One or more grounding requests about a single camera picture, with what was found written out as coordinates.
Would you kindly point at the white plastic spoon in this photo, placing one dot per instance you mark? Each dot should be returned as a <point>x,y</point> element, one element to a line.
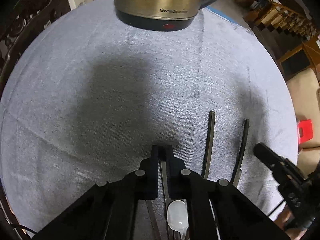
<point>177,217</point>

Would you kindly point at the gold electric kettle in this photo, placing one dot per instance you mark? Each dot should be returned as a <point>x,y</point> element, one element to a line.
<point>159,15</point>

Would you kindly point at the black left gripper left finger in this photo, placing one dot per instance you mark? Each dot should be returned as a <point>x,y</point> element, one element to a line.
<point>149,180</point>

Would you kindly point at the red plastic child chair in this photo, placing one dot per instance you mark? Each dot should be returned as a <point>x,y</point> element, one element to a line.
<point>305,131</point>

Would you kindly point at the wooden stair railing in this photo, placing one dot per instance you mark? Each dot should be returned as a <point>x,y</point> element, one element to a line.
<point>280,24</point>

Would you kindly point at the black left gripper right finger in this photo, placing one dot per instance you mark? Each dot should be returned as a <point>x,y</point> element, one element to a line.
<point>177,183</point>

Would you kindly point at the beige leather armchair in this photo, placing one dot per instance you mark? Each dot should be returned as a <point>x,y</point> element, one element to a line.
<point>304,92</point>

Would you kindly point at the black chopstick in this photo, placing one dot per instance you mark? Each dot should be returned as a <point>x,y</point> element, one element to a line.
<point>166,197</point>
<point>237,168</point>
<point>209,145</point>

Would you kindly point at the grey round table cloth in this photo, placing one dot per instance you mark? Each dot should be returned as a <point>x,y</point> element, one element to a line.
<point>91,95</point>

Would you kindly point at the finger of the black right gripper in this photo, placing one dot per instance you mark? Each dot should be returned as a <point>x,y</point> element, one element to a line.
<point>266,156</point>

